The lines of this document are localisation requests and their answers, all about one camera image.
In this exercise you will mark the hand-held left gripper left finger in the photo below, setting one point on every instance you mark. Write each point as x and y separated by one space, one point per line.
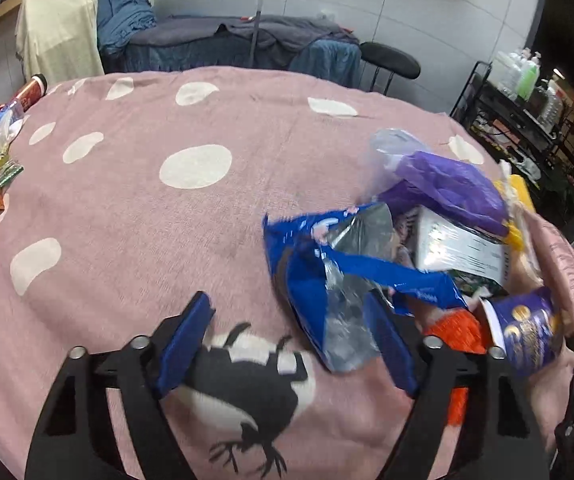
187 345

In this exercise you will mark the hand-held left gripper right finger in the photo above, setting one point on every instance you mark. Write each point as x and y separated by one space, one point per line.
392 345

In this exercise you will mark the white box with green print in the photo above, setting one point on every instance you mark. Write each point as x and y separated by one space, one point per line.
447 245

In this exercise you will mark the blue snack bag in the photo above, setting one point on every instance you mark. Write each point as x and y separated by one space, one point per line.
307 260

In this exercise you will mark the pink plastic bag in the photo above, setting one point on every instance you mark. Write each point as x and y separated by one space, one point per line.
562 260

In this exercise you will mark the orange wrapper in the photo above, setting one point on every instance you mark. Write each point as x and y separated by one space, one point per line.
459 332

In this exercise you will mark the purple paper cup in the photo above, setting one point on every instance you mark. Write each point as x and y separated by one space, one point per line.
527 330

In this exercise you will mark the pink blanket with white dots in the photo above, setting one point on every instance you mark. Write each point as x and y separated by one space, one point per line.
167 260

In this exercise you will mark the purple plastic bag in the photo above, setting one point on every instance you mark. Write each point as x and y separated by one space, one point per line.
447 185

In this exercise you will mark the yellow packet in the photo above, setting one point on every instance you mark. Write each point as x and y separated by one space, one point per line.
517 190

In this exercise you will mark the clear plastic bag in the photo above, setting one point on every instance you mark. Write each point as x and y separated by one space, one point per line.
392 142

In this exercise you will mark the black shelf rack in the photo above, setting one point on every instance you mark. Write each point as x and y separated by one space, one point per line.
507 110

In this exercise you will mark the clear water bottle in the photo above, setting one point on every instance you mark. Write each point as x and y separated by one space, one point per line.
551 107

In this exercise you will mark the crumpled clear wrapper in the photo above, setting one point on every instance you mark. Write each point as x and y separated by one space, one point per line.
9 122

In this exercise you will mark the black chair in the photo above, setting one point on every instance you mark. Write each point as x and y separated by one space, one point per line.
392 57

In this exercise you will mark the red can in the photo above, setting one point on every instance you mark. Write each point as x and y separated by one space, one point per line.
28 92

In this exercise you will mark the green bottle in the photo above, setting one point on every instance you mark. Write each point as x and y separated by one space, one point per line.
529 75

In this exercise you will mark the grey blanket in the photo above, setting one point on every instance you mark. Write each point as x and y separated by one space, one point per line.
267 35

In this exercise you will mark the grey pole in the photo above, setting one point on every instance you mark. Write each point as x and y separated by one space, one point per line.
257 20

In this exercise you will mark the blue cloth pile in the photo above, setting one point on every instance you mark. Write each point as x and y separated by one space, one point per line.
122 15

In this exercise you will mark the cream cloth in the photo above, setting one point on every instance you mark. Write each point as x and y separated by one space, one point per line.
59 25

